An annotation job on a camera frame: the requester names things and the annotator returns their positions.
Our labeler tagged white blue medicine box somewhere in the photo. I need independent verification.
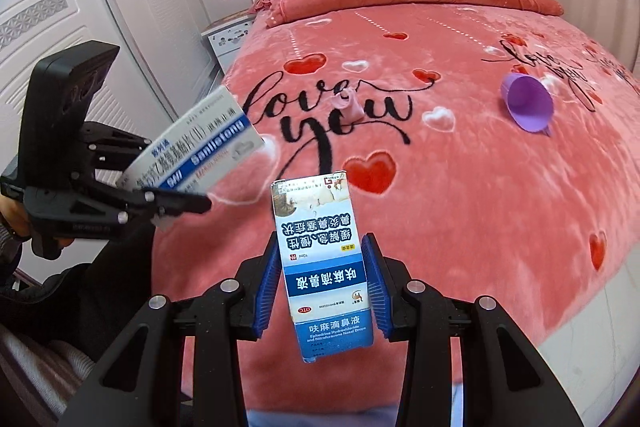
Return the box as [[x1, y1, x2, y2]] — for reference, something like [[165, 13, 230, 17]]
[[116, 86, 269, 205]]

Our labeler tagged blue white nasal drops box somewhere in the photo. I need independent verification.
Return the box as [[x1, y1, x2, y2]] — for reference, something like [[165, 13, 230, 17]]
[[270, 171, 373, 363]]

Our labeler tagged purple ribbed plastic cup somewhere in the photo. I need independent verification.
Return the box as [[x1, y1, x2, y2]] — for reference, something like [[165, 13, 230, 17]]
[[500, 72, 554, 133]]

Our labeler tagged left forearm dark sleeve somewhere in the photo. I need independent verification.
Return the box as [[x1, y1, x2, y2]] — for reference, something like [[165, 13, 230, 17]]
[[0, 221, 156, 427]]

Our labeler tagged person's left hand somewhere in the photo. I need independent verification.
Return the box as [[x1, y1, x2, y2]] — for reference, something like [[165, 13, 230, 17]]
[[0, 193, 76, 253]]

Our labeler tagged white wardrobe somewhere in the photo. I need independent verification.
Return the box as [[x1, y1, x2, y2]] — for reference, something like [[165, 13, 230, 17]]
[[0, 0, 224, 283]]

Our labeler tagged white nightstand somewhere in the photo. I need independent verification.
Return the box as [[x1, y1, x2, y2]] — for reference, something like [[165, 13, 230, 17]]
[[201, 10, 255, 74]]

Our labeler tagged pink heart bedspread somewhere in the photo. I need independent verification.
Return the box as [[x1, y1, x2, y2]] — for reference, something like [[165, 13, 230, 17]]
[[153, 4, 639, 414]]

